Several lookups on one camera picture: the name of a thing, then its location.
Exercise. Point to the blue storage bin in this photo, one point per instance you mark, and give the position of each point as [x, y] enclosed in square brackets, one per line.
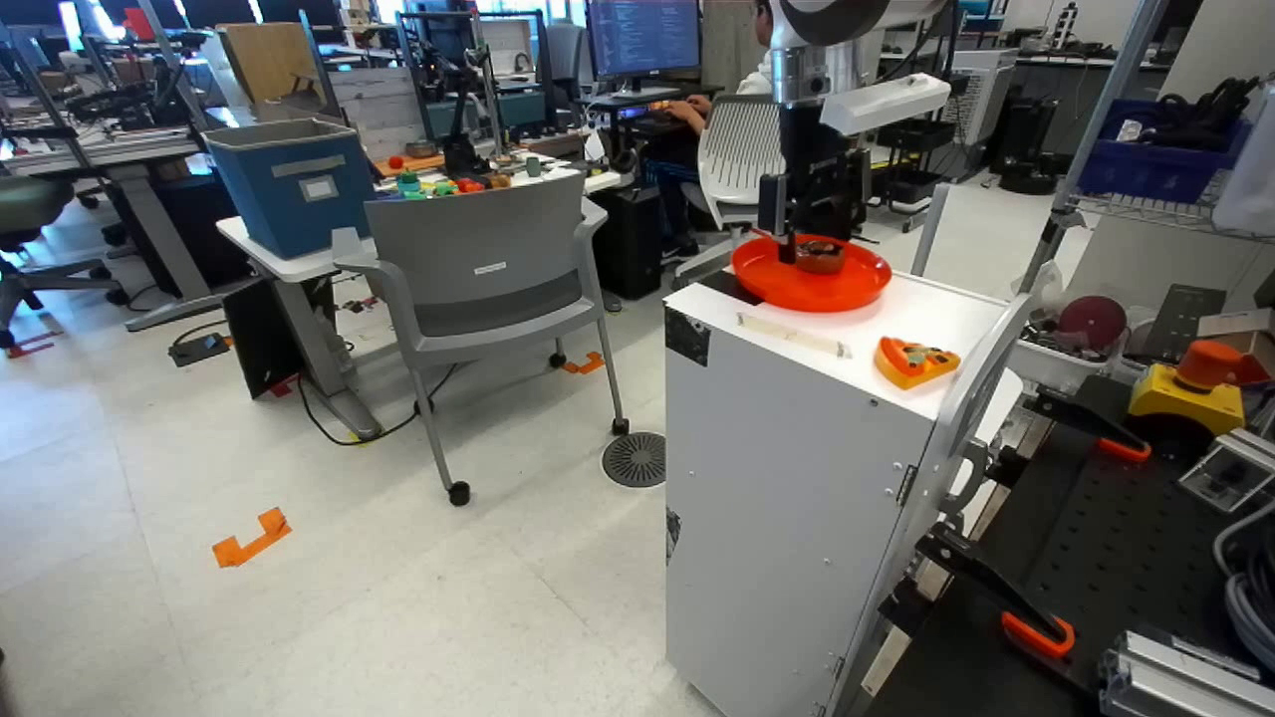
[290, 186]

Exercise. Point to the aluminium extrusion rail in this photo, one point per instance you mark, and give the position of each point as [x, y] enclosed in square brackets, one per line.
[1167, 680]

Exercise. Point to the orange toy pizza slice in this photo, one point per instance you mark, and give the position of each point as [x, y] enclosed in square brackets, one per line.
[915, 362]

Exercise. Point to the orange round plate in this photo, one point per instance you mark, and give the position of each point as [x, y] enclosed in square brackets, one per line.
[763, 272]

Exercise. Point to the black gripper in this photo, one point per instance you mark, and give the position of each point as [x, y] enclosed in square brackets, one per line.
[818, 186]

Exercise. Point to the orange floor marker bracket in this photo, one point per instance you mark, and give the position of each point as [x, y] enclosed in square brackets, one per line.
[266, 530]

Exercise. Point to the yellow emergency stop box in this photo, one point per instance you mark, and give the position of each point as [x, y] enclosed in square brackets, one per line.
[1204, 386]

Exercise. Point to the grey plastic chair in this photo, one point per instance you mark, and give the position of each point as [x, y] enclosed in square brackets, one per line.
[483, 272]

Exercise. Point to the computer monitor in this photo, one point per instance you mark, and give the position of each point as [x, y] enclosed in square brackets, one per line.
[644, 38]

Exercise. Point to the seated person in white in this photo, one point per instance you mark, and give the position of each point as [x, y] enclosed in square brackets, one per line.
[758, 79]

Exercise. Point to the chocolate frosted donut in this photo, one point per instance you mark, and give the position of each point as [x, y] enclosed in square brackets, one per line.
[818, 257]

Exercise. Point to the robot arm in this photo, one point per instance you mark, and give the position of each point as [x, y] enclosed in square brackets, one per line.
[824, 87]

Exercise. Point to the black orange clamp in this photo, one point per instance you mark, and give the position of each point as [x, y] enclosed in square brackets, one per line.
[1077, 414]
[1024, 623]

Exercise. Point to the black perforated breadboard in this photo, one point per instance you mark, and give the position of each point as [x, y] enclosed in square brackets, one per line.
[1091, 539]

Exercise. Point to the white toy kitchen cabinet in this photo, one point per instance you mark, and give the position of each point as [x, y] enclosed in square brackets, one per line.
[798, 479]

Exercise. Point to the black orange clamp left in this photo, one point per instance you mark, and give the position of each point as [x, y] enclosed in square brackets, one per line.
[1077, 414]

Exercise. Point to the white mesh office chair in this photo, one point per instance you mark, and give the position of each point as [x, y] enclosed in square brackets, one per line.
[733, 152]

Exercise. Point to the black orange clamp right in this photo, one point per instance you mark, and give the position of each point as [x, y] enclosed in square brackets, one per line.
[1024, 623]

